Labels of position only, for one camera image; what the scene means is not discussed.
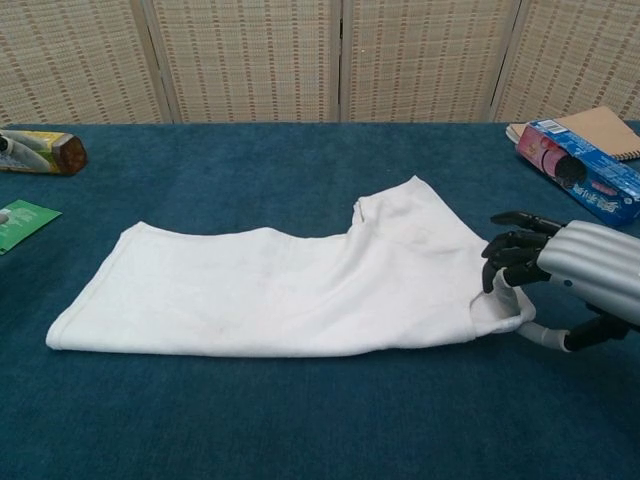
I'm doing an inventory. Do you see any blue carpet table cover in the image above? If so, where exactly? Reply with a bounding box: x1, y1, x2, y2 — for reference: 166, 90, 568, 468
0, 119, 640, 480

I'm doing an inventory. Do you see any blue pink cookie box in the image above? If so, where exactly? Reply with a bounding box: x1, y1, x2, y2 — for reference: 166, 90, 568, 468
516, 117, 640, 229

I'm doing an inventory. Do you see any green sachet packet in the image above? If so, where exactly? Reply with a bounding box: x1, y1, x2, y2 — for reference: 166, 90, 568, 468
0, 198, 63, 256

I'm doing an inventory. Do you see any white T-shirt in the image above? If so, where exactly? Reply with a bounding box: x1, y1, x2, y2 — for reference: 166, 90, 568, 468
44, 174, 539, 359

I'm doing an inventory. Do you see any woven bamboo screen panel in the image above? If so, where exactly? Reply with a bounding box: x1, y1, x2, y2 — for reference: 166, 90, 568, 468
492, 0, 640, 124
341, 0, 524, 124
0, 0, 169, 126
142, 0, 346, 124

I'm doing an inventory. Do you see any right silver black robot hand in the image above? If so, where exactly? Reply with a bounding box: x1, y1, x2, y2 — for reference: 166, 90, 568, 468
480, 209, 640, 354

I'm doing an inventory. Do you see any yellow label tea bottle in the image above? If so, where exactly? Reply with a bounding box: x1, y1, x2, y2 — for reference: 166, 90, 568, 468
0, 128, 89, 177

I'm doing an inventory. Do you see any brown spiral notebook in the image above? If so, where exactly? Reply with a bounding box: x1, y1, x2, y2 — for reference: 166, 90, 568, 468
505, 105, 640, 164

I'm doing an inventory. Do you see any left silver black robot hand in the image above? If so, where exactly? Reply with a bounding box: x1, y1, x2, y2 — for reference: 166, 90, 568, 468
0, 130, 50, 225

